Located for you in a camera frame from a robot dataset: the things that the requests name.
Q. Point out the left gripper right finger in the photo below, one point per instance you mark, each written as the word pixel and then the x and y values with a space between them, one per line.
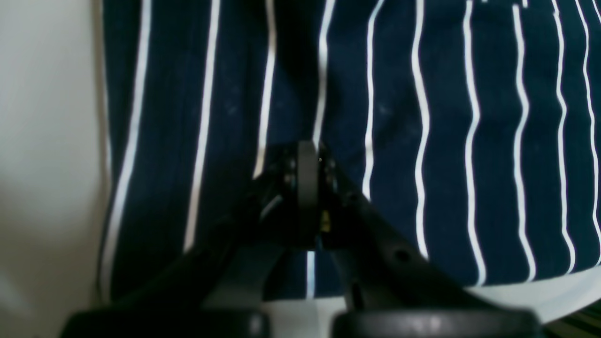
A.
pixel 390 290

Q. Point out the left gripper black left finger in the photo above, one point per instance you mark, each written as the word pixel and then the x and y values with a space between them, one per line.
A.
pixel 215 289

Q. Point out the navy white striped t-shirt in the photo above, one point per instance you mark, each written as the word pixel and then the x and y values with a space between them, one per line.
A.
pixel 473 126

